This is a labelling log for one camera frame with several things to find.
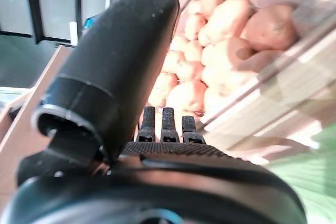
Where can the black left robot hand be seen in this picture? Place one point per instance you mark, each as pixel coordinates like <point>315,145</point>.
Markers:
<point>118,51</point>

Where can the napa cabbage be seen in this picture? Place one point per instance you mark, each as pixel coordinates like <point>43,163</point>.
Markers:
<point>315,182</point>

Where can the glass front display cabinet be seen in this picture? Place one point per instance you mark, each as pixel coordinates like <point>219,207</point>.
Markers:
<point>57,3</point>

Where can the wooden display shelf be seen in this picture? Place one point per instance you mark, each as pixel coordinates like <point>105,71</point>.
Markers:
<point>23,129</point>

